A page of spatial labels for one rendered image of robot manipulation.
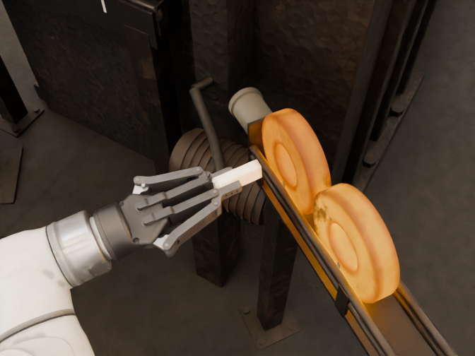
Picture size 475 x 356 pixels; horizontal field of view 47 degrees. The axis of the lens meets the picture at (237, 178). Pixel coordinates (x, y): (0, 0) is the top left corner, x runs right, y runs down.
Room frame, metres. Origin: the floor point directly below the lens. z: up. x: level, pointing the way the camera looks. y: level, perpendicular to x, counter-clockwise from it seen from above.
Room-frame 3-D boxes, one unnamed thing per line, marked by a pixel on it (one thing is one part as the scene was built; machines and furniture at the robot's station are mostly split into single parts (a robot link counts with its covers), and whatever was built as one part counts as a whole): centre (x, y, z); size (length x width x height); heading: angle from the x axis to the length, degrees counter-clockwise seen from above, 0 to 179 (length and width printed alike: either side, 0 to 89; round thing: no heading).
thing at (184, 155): (0.60, 0.02, 0.27); 0.22 x 0.13 x 0.53; 60
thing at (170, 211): (0.38, 0.08, 0.71); 0.11 x 0.01 x 0.04; 114
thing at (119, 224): (0.36, 0.14, 0.70); 0.09 x 0.08 x 0.07; 115
